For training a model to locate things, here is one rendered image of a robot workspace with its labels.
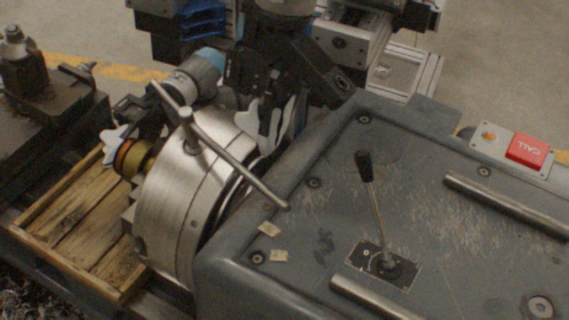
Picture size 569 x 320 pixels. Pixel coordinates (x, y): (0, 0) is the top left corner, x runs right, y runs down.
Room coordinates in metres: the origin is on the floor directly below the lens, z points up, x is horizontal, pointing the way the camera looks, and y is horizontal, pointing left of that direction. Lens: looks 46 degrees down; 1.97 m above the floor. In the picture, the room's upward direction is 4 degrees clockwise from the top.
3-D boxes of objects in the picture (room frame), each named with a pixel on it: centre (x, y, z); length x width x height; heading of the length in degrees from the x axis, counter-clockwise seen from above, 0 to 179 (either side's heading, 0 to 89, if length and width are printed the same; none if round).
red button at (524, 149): (0.73, -0.37, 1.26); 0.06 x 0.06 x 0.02; 63
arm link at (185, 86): (1.00, 0.24, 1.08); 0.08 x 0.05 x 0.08; 62
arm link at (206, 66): (1.07, 0.20, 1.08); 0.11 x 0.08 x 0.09; 152
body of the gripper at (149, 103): (0.94, 0.28, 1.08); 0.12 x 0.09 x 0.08; 152
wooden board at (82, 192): (0.85, 0.35, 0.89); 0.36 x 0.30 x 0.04; 153
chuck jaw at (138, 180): (0.69, 0.24, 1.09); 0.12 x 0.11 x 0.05; 153
